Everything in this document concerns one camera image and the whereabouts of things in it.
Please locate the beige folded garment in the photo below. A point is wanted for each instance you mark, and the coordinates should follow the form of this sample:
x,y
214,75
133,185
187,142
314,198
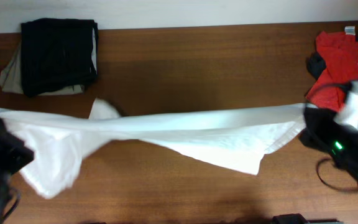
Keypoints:
x,y
10,79

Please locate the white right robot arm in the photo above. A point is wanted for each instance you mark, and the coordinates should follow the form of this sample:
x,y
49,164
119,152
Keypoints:
x,y
347,116

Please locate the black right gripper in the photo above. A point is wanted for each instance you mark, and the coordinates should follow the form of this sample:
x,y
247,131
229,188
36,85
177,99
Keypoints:
x,y
314,119

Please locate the dark garment under red shirt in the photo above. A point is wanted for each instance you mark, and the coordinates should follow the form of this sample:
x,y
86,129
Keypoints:
x,y
315,65

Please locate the black folded garment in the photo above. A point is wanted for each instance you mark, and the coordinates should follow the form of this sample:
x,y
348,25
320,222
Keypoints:
x,y
58,53

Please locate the red t-shirt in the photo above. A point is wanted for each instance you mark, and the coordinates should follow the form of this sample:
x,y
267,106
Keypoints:
x,y
340,54

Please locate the white t-shirt with robot print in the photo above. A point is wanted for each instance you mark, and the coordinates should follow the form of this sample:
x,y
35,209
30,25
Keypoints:
x,y
233,139

